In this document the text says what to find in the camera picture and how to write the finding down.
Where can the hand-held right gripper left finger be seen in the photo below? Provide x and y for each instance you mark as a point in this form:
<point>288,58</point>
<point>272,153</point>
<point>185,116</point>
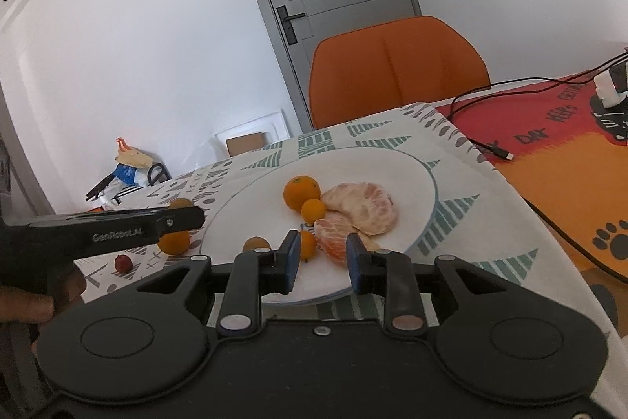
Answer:
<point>293,259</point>

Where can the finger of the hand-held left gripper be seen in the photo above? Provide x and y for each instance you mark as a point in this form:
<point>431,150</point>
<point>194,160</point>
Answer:
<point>184,218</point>

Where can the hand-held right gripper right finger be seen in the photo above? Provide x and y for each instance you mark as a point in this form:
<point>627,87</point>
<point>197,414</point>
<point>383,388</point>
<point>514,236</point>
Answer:
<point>354,262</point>

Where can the brownish green round fruit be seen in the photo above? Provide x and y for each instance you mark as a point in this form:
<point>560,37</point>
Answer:
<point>256,244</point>
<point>180,203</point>

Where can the small orange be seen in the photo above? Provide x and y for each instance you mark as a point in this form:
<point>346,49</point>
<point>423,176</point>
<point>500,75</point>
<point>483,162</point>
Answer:
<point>308,246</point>
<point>313,210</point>

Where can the large orange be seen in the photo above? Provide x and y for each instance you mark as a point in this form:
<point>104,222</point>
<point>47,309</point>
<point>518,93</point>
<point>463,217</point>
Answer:
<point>301,191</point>
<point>174,243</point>

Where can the small peeled pomelo segment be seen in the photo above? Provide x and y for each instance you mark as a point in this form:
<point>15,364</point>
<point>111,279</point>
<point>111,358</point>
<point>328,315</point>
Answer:
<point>331,240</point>

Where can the large peeled pomelo piece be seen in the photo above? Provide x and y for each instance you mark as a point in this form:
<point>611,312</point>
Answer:
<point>365,208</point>

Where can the small red fruit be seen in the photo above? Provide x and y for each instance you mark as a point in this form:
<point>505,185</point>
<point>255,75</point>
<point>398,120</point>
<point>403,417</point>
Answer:
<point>123,263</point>

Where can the white plate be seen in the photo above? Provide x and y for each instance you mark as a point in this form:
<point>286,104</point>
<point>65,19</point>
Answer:
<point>245,213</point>

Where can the person's left hand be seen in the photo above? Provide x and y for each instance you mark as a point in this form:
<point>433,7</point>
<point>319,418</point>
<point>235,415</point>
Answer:
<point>29,303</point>

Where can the blue white bag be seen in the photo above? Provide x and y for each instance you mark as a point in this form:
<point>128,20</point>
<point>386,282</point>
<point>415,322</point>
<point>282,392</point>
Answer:
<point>125,173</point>

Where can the yellow paper bag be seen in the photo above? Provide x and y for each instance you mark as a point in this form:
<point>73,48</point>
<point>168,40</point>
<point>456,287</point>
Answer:
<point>135,156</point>

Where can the cardboard box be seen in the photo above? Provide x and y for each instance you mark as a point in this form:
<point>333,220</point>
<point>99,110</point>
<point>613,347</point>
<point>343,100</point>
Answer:
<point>245,144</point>

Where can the orange chair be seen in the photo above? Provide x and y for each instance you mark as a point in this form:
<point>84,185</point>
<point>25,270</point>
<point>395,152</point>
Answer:
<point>392,65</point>

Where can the red orange printed mat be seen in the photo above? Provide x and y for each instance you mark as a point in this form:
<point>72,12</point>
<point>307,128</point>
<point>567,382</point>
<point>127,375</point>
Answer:
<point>564,163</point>

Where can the white power adapter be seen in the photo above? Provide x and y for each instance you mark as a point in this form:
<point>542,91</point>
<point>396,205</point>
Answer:
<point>613,85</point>

